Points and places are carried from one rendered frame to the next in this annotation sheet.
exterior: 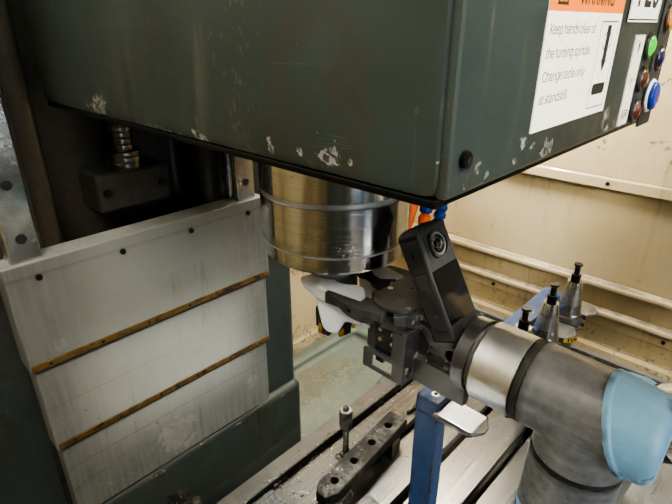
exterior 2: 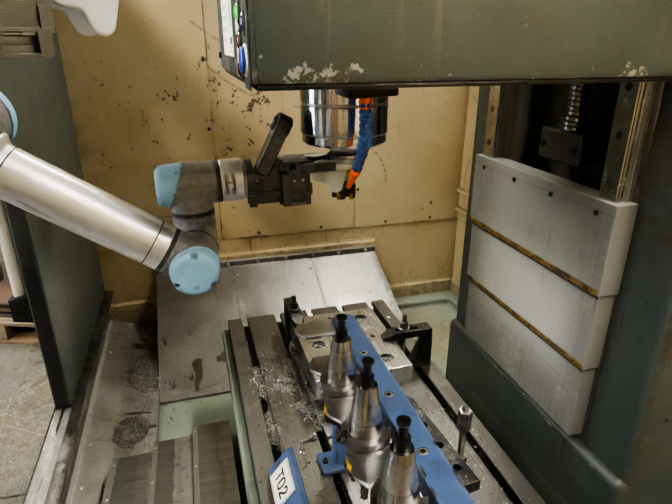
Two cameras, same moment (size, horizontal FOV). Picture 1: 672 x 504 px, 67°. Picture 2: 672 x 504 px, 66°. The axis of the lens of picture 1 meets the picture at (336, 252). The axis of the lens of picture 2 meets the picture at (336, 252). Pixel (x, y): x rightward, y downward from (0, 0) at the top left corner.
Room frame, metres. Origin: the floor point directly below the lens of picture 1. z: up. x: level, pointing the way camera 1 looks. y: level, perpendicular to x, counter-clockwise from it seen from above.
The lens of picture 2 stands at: (1.00, -0.84, 1.68)
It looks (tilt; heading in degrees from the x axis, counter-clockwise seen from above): 22 degrees down; 121
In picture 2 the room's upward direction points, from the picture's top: straight up
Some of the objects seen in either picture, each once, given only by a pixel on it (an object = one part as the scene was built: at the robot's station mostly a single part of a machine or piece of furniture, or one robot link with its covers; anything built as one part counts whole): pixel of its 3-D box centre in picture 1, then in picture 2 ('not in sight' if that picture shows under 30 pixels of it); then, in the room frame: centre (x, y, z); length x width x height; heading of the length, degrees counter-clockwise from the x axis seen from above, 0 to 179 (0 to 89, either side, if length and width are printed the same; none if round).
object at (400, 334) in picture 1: (426, 337); (278, 179); (0.43, -0.09, 1.44); 0.12 x 0.08 x 0.09; 47
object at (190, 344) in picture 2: not in sight; (287, 324); (0.03, 0.45, 0.75); 0.89 x 0.67 x 0.26; 47
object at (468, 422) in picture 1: (464, 419); (314, 329); (0.57, -0.18, 1.21); 0.07 x 0.05 x 0.01; 47
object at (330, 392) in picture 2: not in sight; (341, 385); (0.69, -0.30, 1.21); 0.06 x 0.06 x 0.03
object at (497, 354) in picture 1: (503, 364); (233, 179); (0.38, -0.15, 1.45); 0.08 x 0.05 x 0.08; 137
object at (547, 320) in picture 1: (548, 318); (366, 406); (0.77, -0.37, 1.26); 0.04 x 0.04 x 0.07
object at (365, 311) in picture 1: (366, 304); not in sight; (0.45, -0.03, 1.47); 0.09 x 0.05 x 0.02; 60
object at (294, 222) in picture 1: (335, 193); (344, 108); (0.52, 0.00, 1.57); 0.16 x 0.16 x 0.12
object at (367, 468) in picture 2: (555, 328); (380, 468); (0.81, -0.41, 1.21); 0.07 x 0.05 x 0.01; 47
